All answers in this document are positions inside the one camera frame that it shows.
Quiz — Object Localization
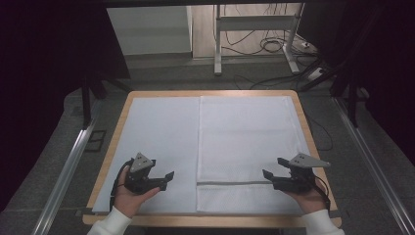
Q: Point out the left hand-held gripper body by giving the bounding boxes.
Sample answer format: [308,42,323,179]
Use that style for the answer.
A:
[124,152,168,196]

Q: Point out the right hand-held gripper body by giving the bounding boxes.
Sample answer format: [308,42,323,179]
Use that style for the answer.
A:
[272,152,331,195]

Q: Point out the white mesh laundry bag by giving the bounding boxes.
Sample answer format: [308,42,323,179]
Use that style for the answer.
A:
[195,95,311,216]

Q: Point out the person's left hand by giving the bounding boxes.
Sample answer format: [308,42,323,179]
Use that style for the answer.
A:
[113,166,161,219]

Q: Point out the person's right hand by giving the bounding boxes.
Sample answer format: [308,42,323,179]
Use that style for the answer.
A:
[283,182,328,215]

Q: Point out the white table mat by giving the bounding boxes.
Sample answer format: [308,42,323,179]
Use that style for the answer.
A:
[92,96,311,215]

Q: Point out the wooden-edged table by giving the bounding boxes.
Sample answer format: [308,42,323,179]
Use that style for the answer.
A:
[81,89,343,229]

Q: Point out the black metal stand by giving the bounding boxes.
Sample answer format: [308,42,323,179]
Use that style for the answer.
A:
[298,60,360,129]
[80,76,132,130]

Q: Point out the white power strip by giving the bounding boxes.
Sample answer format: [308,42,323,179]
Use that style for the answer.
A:
[306,67,326,81]

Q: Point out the grey cabinet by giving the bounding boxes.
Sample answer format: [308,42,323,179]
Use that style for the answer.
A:
[107,5,194,57]

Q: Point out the left hand-held gripper black cable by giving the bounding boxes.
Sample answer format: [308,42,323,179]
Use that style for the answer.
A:
[109,158,135,212]

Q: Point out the hand-held gripper black cable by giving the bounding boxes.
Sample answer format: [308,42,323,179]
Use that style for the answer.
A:
[312,176,332,212]
[109,158,135,212]

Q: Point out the right hand-held gripper black cable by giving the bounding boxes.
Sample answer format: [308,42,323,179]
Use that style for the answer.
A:
[312,176,332,212]

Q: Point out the thin black floor cable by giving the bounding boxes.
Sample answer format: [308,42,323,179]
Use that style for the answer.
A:
[306,115,335,152]

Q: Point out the silver metal floor rail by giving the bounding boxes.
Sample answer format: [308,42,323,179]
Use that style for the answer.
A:
[30,101,103,235]
[332,97,415,235]

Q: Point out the tangle of black floor cables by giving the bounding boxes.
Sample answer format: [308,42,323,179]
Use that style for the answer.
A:
[221,3,322,91]

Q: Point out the white metal desk frame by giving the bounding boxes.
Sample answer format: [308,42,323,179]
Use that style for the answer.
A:
[213,3,306,76]

